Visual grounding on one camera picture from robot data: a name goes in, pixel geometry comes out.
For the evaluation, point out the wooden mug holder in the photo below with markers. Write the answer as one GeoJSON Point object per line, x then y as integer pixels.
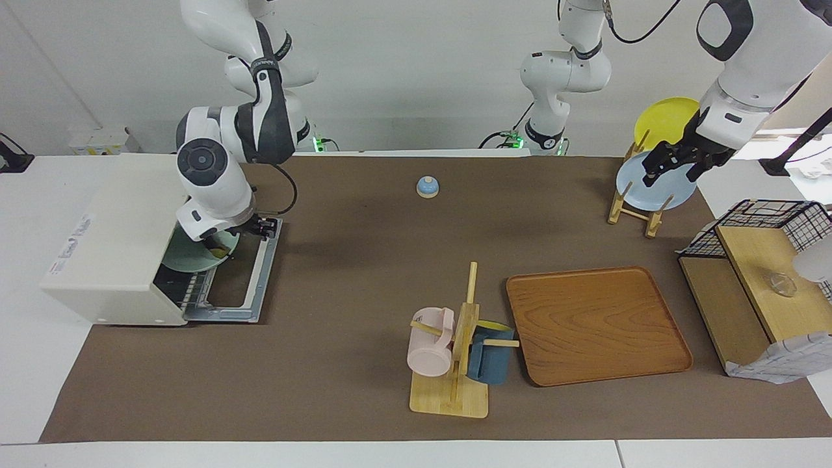
{"type": "Point", "coordinates": [463, 338]}

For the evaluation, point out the wooden plate rack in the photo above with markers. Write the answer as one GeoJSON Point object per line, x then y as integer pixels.
{"type": "Point", "coordinates": [652, 224]}

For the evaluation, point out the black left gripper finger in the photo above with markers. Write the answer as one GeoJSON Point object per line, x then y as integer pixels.
{"type": "Point", "coordinates": [696, 173]}
{"type": "Point", "coordinates": [650, 180]}

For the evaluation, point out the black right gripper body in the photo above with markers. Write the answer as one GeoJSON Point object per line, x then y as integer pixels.
{"type": "Point", "coordinates": [242, 227]}

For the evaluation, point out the black clamp mount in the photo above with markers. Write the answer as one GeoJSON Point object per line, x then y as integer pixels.
{"type": "Point", "coordinates": [13, 159]}

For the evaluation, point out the white checked cloth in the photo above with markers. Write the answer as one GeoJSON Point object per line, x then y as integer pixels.
{"type": "Point", "coordinates": [786, 361]}

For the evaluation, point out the white rounded object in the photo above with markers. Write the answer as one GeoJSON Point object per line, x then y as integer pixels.
{"type": "Point", "coordinates": [816, 266]}

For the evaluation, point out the blue call bell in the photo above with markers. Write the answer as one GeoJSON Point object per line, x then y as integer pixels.
{"type": "Point", "coordinates": [428, 187]}

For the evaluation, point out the light blue plate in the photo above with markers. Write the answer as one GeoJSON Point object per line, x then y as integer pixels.
{"type": "Point", "coordinates": [640, 185]}

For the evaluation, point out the pink mug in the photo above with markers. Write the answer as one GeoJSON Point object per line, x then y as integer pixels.
{"type": "Point", "coordinates": [429, 344]}

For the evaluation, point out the wooden two-tier shelf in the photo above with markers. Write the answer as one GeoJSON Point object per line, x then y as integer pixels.
{"type": "Point", "coordinates": [754, 286]}

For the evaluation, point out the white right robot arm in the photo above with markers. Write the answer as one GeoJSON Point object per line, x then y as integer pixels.
{"type": "Point", "coordinates": [224, 130]}

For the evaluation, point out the yellow plate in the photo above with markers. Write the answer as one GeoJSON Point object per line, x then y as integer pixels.
{"type": "Point", "coordinates": [664, 120]}

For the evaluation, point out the small yellowish food piece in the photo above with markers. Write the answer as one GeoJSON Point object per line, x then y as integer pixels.
{"type": "Point", "coordinates": [216, 250]}

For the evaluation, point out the small white box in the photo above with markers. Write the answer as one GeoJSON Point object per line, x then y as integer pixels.
{"type": "Point", "coordinates": [97, 140]}

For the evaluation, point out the white toaster oven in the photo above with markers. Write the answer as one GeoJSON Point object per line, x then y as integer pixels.
{"type": "Point", "coordinates": [110, 247]}

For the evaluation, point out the black camera stand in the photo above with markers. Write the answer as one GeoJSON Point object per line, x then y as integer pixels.
{"type": "Point", "coordinates": [796, 146]}

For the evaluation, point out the brown wooden tray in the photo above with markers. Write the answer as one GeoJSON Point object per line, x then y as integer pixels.
{"type": "Point", "coordinates": [595, 322]}

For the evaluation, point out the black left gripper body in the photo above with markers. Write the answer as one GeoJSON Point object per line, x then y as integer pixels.
{"type": "Point", "coordinates": [692, 151]}

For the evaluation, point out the blue mug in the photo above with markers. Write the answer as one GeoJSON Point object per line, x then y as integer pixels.
{"type": "Point", "coordinates": [491, 361]}

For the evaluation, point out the green plate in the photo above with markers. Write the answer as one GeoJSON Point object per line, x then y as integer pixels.
{"type": "Point", "coordinates": [188, 257]}

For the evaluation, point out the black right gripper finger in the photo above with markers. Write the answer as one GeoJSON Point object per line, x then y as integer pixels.
{"type": "Point", "coordinates": [268, 233]}
{"type": "Point", "coordinates": [270, 223]}

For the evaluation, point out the brown table mat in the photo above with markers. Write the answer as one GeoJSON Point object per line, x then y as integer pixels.
{"type": "Point", "coordinates": [364, 260]}

